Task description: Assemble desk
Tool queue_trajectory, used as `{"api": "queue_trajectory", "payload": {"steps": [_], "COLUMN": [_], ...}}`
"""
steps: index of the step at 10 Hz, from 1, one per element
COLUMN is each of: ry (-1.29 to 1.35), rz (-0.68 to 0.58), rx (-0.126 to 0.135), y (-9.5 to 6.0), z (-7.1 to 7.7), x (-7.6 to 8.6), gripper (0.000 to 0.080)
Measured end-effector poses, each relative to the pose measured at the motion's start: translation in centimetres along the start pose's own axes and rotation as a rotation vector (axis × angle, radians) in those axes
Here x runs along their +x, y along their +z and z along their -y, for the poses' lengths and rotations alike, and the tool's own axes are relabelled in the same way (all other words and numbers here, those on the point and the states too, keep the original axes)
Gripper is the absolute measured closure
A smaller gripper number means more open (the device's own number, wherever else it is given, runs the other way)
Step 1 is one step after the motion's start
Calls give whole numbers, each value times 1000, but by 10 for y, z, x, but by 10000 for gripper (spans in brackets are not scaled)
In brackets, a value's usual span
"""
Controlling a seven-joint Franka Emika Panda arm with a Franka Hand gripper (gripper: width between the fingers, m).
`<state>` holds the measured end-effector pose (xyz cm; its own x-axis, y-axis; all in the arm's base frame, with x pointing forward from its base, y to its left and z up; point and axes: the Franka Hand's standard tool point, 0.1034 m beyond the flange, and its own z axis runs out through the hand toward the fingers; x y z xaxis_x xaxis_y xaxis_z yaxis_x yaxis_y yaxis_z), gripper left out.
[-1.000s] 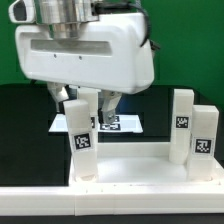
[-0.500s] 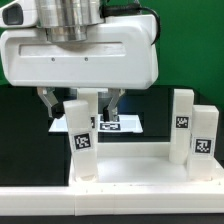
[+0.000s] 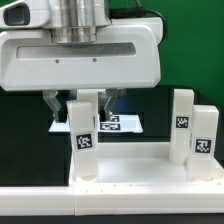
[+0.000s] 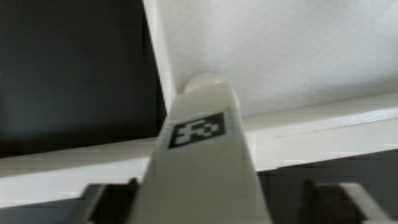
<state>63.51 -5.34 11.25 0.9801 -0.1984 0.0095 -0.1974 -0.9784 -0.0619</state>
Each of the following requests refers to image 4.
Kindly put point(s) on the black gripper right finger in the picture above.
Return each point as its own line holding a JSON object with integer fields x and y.
{"x": 337, "y": 203}

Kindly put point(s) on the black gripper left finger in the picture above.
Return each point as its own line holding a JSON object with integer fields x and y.
{"x": 106, "y": 203}

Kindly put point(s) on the white desk leg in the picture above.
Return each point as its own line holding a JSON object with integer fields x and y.
{"x": 202, "y": 187}

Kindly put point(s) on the white desk tabletop tray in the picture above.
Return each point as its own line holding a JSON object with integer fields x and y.
{"x": 303, "y": 51}

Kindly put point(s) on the white L-shaped fence bar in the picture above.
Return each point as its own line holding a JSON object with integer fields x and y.
{"x": 294, "y": 138}

